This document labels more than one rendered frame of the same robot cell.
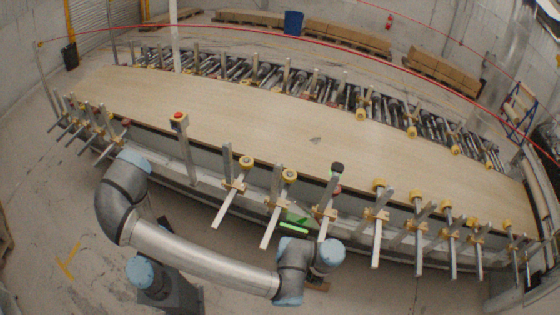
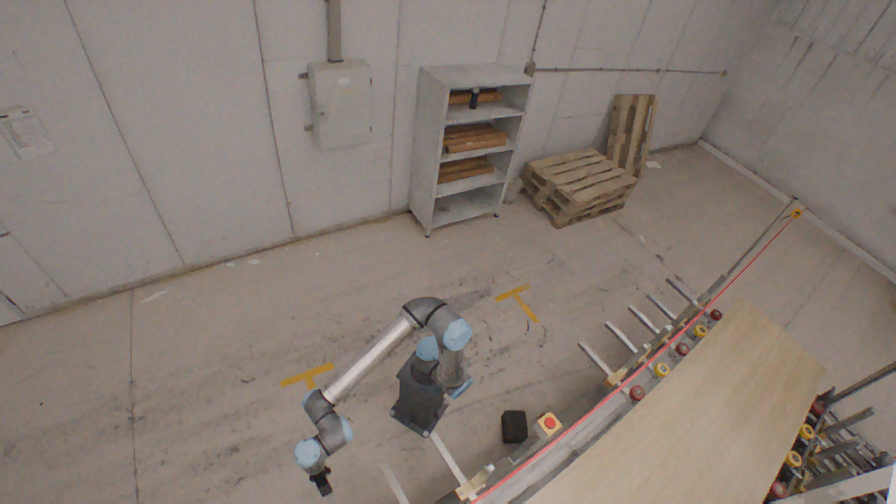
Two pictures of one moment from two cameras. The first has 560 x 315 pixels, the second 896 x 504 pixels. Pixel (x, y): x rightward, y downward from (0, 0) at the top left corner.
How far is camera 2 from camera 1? 102 cm
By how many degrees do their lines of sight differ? 79
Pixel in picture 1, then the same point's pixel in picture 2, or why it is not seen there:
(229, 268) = (353, 367)
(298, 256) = (328, 426)
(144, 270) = (427, 352)
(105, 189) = (432, 303)
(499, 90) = not seen: outside the picture
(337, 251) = (302, 452)
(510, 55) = not seen: outside the picture
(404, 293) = not seen: outside the picture
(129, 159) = (450, 327)
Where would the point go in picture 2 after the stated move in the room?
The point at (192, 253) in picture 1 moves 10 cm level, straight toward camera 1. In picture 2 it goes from (373, 348) to (346, 346)
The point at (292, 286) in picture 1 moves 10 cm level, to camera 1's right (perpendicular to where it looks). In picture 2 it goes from (314, 403) to (291, 419)
